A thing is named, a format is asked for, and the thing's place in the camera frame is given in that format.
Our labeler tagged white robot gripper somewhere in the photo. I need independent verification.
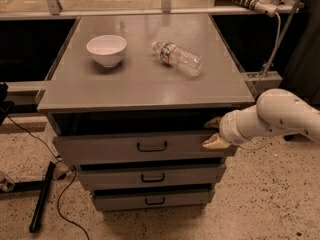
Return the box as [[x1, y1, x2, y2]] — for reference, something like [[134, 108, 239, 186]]
[[202, 110, 249, 150]]

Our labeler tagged grey top drawer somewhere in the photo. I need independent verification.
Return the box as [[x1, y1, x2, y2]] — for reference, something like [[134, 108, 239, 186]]
[[53, 130, 237, 165]]

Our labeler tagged grey drawer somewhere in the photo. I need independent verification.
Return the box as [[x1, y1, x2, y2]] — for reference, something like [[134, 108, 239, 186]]
[[78, 163, 226, 190], [92, 186, 214, 211], [53, 130, 237, 165]]

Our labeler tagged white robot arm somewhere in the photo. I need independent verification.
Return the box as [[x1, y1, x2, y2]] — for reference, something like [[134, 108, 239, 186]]
[[202, 89, 320, 150]]

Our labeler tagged grey bottom drawer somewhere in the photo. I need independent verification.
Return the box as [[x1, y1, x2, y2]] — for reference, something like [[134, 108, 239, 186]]
[[92, 186, 214, 211]]

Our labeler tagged grey drawer cabinet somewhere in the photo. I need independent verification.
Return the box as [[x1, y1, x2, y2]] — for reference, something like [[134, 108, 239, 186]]
[[38, 14, 254, 197]]

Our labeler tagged grey middle drawer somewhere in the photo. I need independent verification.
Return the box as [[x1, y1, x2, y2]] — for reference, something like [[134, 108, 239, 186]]
[[78, 163, 226, 190]]

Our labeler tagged clear plastic water bottle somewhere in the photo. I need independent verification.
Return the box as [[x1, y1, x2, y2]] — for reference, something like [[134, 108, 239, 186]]
[[152, 41, 204, 77]]

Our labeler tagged white ceramic bowl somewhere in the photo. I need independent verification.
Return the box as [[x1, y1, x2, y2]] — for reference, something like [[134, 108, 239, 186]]
[[86, 35, 127, 68]]

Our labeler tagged white power strip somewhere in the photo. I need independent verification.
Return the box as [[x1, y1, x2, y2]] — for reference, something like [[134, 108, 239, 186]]
[[231, 0, 277, 17]]

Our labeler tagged black metal floor bar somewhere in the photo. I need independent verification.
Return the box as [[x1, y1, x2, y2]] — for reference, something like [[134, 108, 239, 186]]
[[0, 162, 56, 233]]

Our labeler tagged black device at left edge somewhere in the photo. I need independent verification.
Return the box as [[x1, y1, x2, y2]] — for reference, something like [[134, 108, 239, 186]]
[[0, 83, 14, 125]]

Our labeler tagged small object on floor left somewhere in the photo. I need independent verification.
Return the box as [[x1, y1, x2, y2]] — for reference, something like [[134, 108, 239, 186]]
[[0, 171, 15, 192]]

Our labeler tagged white power cable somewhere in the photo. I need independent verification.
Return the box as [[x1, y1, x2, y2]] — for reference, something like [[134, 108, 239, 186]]
[[235, 11, 283, 152]]

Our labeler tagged black floor cable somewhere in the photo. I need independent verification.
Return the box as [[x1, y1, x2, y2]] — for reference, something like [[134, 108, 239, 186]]
[[6, 115, 91, 240]]

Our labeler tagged metal frame rail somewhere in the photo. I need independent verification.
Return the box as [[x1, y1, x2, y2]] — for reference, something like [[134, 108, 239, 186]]
[[0, 0, 305, 21]]

